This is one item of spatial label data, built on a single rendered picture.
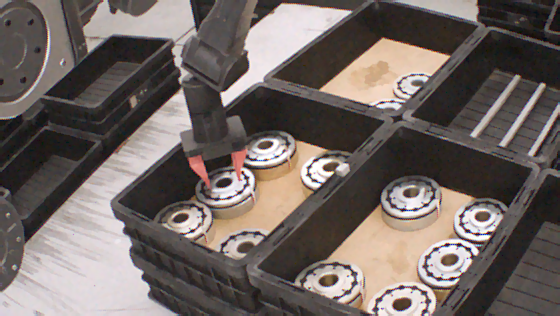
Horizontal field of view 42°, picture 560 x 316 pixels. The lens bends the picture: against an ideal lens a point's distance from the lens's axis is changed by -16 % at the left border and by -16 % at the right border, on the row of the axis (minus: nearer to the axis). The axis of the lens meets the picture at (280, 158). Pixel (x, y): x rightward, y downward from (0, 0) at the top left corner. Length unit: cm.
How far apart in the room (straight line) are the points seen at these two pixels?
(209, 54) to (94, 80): 150
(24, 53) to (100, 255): 98
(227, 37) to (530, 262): 58
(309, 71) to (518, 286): 69
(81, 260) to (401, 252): 67
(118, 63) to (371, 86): 129
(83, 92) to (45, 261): 111
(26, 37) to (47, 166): 192
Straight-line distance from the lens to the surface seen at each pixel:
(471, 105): 160
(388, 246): 130
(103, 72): 276
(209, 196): 142
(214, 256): 119
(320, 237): 126
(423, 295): 117
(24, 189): 254
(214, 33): 123
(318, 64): 167
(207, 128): 134
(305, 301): 110
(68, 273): 162
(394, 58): 177
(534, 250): 127
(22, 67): 69
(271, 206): 141
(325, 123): 148
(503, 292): 120
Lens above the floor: 170
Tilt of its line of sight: 35 degrees down
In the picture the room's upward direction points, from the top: 12 degrees counter-clockwise
